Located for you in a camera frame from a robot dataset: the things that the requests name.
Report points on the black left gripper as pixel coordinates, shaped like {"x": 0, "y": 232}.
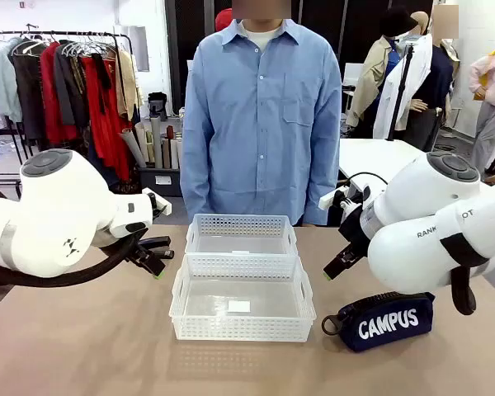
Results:
{"x": 137, "y": 246}

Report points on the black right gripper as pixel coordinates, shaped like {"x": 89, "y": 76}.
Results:
{"x": 354, "y": 227}

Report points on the black stapler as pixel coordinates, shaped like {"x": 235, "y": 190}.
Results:
{"x": 161, "y": 241}

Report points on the navy CAMPUS zipper pouch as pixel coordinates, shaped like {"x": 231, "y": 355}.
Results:
{"x": 387, "y": 323}

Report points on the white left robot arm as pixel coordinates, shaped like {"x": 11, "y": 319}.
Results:
{"x": 45, "y": 206}

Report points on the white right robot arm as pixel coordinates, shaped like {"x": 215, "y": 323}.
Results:
{"x": 420, "y": 247}

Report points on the person's right forearm blue sleeve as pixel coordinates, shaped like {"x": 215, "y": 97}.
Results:
{"x": 194, "y": 181}

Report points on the person's left forearm blue sleeve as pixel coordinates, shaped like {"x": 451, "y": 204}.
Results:
{"x": 326, "y": 185}

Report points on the grey plastic storage bin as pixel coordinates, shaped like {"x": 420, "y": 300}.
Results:
{"x": 165, "y": 181}

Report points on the small white perforated plastic basket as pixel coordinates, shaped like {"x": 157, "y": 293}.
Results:
{"x": 241, "y": 224}

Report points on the large white perforated plastic basket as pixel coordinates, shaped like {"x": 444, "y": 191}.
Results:
{"x": 241, "y": 326}

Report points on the white table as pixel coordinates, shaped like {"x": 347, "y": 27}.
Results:
{"x": 375, "y": 158}

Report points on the beige paper roll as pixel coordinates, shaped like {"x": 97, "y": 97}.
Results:
{"x": 166, "y": 153}

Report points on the white paper roll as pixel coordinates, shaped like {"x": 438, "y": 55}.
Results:
{"x": 174, "y": 154}

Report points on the silver grey paper roll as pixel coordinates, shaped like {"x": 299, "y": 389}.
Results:
{"x": 133, "y": 148}

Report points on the tall grey cardboard roll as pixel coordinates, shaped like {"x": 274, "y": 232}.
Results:
{"x": 156, "y": 142}

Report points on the long red hanging dress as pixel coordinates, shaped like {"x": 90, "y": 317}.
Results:
{"x": 105, "y": 123}

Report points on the black chair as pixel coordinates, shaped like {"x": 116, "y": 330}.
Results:
{"x": 157, "y": 105}

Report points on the person in blue shirt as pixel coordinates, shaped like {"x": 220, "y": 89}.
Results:
{"x": 260, "y": 123}

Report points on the black tripod stand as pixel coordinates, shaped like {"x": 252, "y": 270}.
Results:
{"x": 400, "y": 90}

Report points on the mannequin in beige trench coat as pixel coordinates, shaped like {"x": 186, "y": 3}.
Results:
{"x": 371, "y": 82}

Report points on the beige hanging coat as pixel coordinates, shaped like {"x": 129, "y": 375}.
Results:
{"x": 128, "y": 82}

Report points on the mannequin in white coat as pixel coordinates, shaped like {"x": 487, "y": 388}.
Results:
{"x": 429, "y": 90}

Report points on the red hanging jacket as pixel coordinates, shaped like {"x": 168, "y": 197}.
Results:
{"x": 51, "y": 99}

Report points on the dark grey hanging jacket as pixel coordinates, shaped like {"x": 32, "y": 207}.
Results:
{"x": 68, "y": 86}

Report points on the dark brown hanging garment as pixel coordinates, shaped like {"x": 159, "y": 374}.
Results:
{"x": 26, "y": 95}

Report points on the black metal clothes rack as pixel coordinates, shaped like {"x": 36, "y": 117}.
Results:
{"x": 123, "y": 45}

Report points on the person in pink top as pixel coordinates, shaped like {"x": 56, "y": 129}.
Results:
{"x": 493, "y": 90}

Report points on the pale blue hanging jacket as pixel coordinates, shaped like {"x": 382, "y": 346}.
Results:
{"x": 6, "y": 82}

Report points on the black bucket hat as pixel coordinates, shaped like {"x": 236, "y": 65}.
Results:
{"x": 396, "y": 22}

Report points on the red hat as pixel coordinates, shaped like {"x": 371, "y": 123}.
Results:
{"x": 222, "y": 18}

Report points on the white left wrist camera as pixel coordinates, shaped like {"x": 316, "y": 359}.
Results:
{"x": 163, "y": 204}

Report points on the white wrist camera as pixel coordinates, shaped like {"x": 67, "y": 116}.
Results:
{"x": 163, "y": 204}
{"x": 334, "y": 197}

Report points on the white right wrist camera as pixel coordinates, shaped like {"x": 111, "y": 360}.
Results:
{"x": 334, "y": 197}

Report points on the white wall panel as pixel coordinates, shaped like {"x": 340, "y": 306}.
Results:
{"x": 138, "y": 47}

